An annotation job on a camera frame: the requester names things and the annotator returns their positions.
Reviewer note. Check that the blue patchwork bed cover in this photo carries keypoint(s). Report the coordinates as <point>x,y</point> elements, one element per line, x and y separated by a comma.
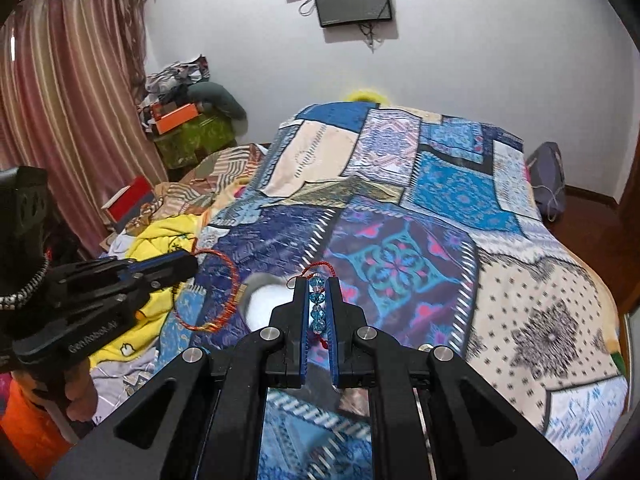
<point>430,225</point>

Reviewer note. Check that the purple heart-shaped tin box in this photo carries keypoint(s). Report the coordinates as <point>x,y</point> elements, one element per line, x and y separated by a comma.
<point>260,294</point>

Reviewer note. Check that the striped multicolour blanket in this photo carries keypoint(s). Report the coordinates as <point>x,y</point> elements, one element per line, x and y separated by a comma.
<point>214,183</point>

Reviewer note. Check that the person's left hand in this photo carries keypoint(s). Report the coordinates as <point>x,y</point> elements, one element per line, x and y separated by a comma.
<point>80,391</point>

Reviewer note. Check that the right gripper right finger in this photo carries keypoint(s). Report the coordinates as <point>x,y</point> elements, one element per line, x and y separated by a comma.
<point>432,415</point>

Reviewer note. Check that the red and white box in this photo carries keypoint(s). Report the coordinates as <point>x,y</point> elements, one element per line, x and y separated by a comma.
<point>126,203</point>

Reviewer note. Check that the yellow round cushion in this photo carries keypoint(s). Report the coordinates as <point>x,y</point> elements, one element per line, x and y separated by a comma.
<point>368,96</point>

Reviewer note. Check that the grey plush pillow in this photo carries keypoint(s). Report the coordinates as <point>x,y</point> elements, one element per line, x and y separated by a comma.
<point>209,96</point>

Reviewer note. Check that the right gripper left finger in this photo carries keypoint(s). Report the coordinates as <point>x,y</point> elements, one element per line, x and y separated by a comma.
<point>201,415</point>

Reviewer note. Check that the pile of folded clothes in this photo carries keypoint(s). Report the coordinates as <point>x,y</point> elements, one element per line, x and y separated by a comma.
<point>161,84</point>

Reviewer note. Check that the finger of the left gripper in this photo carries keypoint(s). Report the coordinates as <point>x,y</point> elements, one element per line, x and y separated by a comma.
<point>55,327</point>
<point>167,270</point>

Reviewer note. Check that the striped brown pink curtain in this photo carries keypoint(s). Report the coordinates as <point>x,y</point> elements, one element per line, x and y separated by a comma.
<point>68,106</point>

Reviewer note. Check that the small black wall monitor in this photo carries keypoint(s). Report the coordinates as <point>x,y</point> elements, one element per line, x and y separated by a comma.
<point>345,12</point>

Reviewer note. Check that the orange shoe box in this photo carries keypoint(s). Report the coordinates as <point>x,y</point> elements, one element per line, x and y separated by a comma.
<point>163,122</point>

